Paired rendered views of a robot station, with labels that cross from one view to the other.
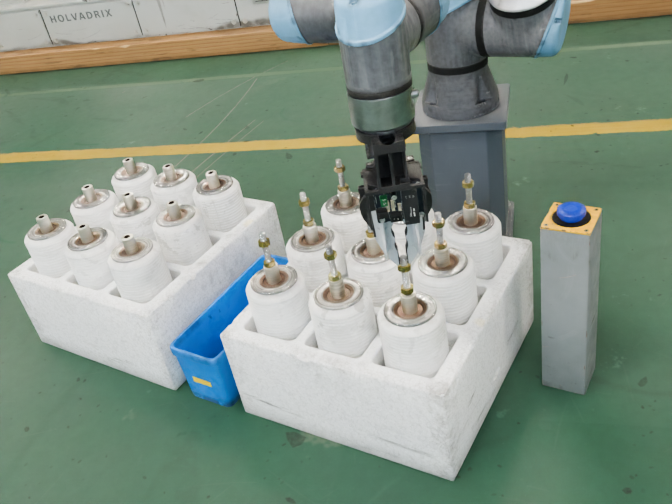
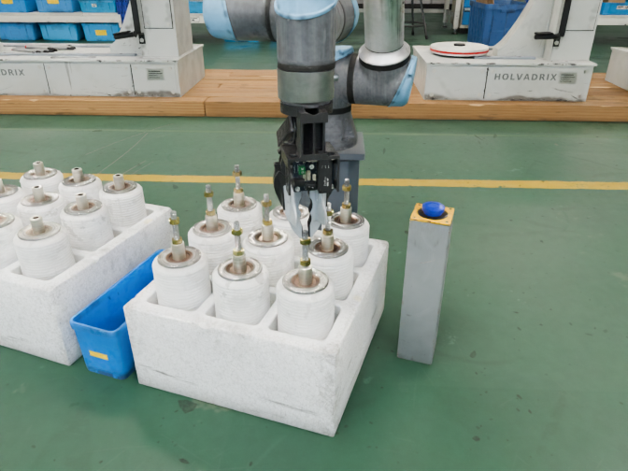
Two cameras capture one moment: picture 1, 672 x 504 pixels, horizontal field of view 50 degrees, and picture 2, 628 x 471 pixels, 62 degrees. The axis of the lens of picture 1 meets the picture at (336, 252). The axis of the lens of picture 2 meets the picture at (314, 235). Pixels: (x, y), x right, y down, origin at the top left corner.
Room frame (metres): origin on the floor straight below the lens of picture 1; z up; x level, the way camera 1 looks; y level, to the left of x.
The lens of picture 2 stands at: (0.10, 0.11, 0.72)
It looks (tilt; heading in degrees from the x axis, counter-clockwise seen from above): 28 degrees down; 343
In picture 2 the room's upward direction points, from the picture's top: straight up
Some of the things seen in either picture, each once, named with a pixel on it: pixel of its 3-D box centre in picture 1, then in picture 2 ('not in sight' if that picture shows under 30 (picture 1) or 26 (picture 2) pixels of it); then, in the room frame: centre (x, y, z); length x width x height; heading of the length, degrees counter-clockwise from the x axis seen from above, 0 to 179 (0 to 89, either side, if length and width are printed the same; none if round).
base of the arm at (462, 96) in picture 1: (458, 81); (327, 122); (1.34, -0.30, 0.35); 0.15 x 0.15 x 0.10
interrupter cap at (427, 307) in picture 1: (410, 309); (305, 280); (0.80, -0.09, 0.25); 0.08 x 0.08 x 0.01
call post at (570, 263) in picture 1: (569, 303); (423, 287); (0.85, -0.34, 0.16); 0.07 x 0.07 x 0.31; 54
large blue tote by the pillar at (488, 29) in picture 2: not in sight; (495, 23); (4.57, -3.01, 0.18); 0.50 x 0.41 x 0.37; 165
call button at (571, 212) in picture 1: (571, 214); (433, 210); (0.85, -0.34, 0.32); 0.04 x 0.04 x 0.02
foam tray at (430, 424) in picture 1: (387, 327); (271, 307); (0.96, -0.06, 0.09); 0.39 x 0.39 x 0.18; 54
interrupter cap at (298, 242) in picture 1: (312, 239); (212, 228); (1.03, 0.03, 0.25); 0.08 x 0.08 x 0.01
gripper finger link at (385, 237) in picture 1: (386, 243); (294, 215); (0.78, -0.07, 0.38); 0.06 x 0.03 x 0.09; 175
